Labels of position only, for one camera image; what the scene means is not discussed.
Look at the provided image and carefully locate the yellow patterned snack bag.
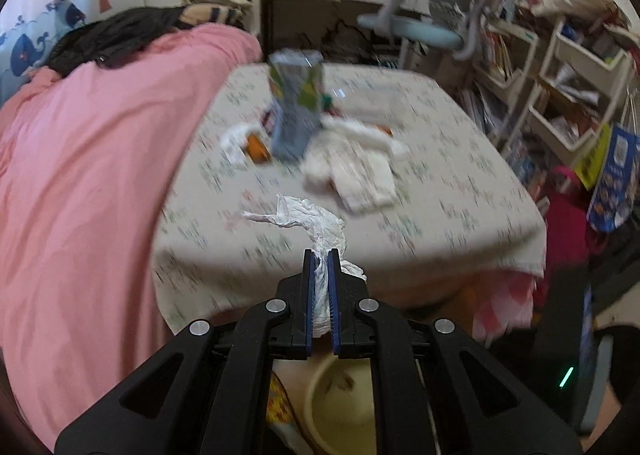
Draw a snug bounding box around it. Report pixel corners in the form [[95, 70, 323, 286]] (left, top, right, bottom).
[[266, 371, 314, 455]]

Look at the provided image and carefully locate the orange peel piece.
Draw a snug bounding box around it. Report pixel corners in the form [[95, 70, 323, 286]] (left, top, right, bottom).
[[245, 133, 271, 164]]

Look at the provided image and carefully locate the pink duvet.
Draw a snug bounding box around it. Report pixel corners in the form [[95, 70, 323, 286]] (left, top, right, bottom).
[[1, 24, 262, 447]]

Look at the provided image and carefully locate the striped pillow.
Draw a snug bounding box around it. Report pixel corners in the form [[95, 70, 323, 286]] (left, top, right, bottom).
[[174, 3, 244, 30]]

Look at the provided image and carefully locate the clear plastic package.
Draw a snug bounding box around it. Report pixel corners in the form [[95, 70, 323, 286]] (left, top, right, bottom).
[[326, 82, 410, 129]]

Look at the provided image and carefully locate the yellow trash bin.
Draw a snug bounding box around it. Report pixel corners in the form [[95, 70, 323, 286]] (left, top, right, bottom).
[[304, 354, 376, 455]]

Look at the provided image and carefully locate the black garment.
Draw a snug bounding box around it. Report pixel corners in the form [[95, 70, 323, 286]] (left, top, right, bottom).
[[46, 6, 183, 78]]

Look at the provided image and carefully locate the small white tissue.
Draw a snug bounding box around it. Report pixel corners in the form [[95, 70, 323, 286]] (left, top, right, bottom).
[[219, 121, 262, 167]]

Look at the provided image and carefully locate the floral bed sheet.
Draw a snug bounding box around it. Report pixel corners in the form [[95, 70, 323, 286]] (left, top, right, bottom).
[[152, 65, 547, 340]]

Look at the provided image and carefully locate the blue paper bag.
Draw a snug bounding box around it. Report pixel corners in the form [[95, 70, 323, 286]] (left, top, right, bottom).
[[587, 126, 639, 234]]

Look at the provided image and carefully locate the white bookshelf rack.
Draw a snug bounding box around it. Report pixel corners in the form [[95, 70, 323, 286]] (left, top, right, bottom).
[[474, 16, 639, 167]]

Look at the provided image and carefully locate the whale print curtain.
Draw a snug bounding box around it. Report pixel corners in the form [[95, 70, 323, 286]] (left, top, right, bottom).
[[0, 0, 86, 102]]

